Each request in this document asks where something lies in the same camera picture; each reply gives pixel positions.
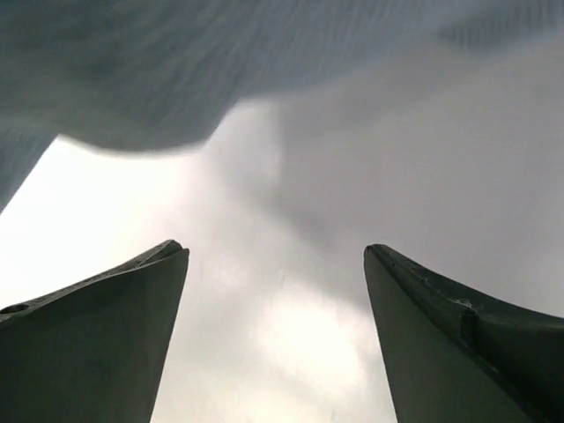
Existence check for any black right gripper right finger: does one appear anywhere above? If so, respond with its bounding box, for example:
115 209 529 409
364 244 563 422

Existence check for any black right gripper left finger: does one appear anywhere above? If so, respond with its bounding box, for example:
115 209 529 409
1 241 189 422

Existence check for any blue-grey pillowcase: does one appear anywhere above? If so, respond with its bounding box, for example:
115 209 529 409
1 1 563 204

